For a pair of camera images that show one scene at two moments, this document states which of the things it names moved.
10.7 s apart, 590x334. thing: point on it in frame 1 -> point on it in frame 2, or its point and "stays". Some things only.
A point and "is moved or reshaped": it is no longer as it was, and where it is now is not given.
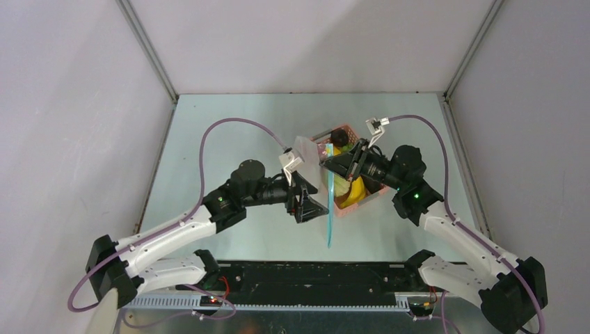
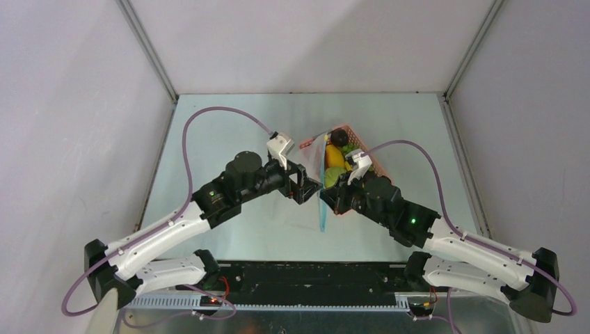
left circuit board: x=210 y=300 stays
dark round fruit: x=339 y=138 stays
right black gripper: x=360 y=161 -> x=344 y=195
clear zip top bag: x=316 y=163 is moved or reshaped
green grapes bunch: x=348 y=147 stays
